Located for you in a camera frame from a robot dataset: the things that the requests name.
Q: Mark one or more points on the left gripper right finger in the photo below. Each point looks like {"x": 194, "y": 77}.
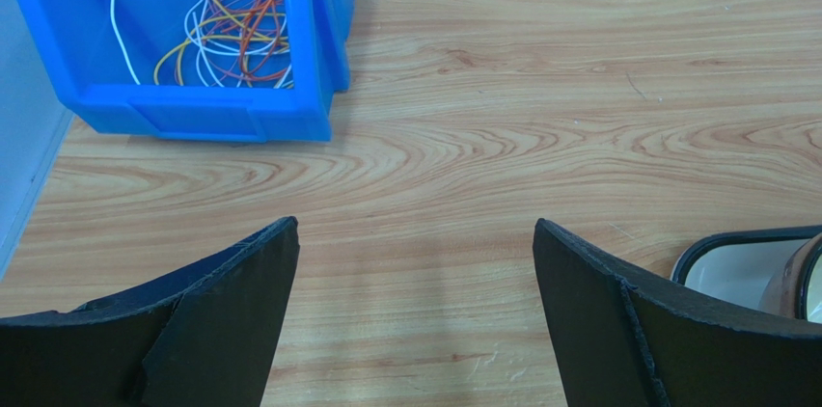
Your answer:
{"x": 624, "y": 336}

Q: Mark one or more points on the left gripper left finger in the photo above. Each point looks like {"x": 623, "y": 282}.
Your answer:
{"x": 202, "y": 335}

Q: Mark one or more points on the white strawberry tray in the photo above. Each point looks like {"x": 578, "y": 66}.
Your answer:
{"x": 737, "y": 266}

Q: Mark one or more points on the grey ceramic bowl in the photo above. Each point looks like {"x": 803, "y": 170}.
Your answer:
{"x": 794, "y": 291}

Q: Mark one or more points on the left blue plastic bin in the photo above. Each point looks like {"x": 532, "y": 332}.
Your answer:
{"x": 217, "y": 70}

